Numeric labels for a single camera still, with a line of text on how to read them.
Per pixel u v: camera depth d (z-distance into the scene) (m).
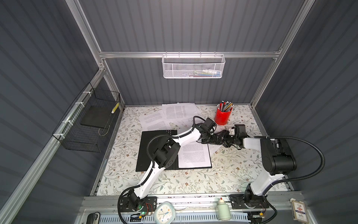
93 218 0.67
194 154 0.91
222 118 1.05
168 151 0.60
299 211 0.70
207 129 0.79
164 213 0.68
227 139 0.89
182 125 1.08
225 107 1.02
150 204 0.72
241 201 0.74
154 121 1.11
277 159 0.49
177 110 1.16
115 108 0.82
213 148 0.95
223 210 0.66
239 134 0.79
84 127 0.72
